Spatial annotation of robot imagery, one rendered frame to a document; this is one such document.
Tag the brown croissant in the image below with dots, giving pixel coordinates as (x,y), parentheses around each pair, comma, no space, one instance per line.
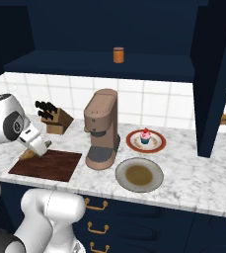
(26,154)

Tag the orange jam jar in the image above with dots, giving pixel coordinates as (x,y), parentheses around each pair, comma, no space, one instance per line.
(118,55)

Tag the brown coffee machine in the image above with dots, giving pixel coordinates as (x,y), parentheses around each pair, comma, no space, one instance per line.
(101,125)

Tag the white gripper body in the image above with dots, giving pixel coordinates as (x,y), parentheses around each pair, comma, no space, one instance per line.
(35,144)

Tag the dark blue drawer front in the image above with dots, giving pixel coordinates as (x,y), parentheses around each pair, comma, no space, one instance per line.
(134,247)
(134,230)
(140,209)

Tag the dark wooden cutting board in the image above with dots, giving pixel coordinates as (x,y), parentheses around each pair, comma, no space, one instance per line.
(52,165)

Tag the red rimmed plate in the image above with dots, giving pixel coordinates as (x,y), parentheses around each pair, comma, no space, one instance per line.
(155,141)

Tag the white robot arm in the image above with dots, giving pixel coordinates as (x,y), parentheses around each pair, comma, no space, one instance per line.
(48,214)

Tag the wooden knife block with knives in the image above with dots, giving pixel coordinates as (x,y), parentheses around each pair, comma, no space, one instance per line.
(59,122)

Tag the dark blue base cabinet door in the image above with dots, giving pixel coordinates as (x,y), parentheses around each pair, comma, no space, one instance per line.
(213,235)

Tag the pink cupcake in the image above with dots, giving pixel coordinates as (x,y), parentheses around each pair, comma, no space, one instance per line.
(145,136)

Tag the dark blue open wall cabinet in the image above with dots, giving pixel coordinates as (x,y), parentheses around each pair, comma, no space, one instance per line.
(94,33)

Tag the grey plate with brown centre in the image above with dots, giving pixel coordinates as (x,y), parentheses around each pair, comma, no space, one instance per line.
(139,174)

